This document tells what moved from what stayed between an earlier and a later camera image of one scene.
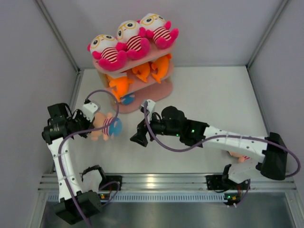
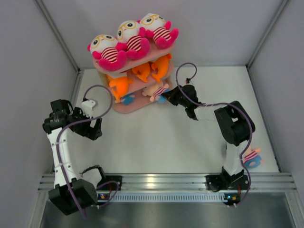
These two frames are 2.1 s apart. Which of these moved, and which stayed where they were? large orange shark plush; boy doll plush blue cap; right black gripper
Moved: boy doll plush blue cap; right black gripper
Stayed: large orange shark plush
